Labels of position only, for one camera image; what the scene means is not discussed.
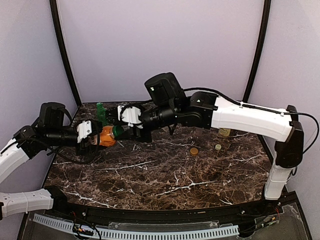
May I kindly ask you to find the yellow tea bottle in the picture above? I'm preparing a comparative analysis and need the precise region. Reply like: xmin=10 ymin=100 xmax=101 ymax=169
xmin=218 ymin=128 xmax=231 ymax=138

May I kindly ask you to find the pale yellow bottle cap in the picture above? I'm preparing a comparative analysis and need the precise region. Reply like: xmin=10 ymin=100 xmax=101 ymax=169
xmin=215 ymin=144 xmax=222 ymax=151

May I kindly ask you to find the green plastic bottle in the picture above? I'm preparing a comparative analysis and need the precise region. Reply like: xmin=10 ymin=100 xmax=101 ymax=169
xmin=96 ymin=102 xmax=108 ymax=126

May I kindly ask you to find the brown coffee bottle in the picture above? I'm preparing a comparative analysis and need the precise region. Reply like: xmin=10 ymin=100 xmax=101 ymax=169
xmin=194 ymin=127 xmax=204 ymax=136

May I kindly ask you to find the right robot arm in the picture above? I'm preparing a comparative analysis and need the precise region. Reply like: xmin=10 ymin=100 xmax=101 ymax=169
xmin=105 ymin=72 xmax=307 ymax=201

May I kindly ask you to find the left black frame post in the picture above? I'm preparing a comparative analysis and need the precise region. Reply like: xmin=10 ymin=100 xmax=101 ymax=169
xmin=49 ymin=0 xmax=82 ymax=108

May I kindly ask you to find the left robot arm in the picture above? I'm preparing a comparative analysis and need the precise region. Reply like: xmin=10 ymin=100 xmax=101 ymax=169
xmin=0 ymin=102 xmax=103 ymax=218

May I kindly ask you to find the right black frame post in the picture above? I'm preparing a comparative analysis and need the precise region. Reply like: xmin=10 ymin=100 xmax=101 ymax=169
xmin=242 ymin=0 xmax=272 ymax=103

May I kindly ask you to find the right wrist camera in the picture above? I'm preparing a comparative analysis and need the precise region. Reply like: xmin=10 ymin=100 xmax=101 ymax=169
xmin=117 ymin=105 xmax=143 ymax=129

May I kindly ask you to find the white cable tray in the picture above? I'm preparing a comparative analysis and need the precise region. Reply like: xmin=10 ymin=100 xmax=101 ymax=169
xmin=32 ymin=213 xmax=240 ymax=240

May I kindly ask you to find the black frame post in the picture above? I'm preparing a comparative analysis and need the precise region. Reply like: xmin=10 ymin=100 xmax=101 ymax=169
xmin=242 ymin=0 xmax=272 ymax=103
xmin=49 ymin=0 xmax=82 ymax=108

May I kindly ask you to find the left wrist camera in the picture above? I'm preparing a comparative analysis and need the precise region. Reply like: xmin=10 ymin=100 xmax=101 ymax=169
xmin=75 ymin=120 xmax=101 ymax=144

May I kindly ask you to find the black front rail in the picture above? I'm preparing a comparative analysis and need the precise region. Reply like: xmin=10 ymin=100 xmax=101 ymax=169
xmin=45 ymin=191 xmax=298 ymax=226

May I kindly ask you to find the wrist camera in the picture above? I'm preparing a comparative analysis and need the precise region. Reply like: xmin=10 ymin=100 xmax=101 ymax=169
xmin=75 ymin=120 xmax=101 ymax=144
xmin=117 ymin=105 xmax=143 ymax=129

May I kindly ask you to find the gold bottle cap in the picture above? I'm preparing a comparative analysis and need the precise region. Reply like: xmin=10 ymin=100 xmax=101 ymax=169
xmin=189 ymin=147 xmax=199 ymax=156

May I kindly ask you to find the orange juice bottle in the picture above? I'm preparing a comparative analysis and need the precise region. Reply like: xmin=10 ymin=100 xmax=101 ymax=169
xmin=89 ymin=125 xmax=124 ymax=147

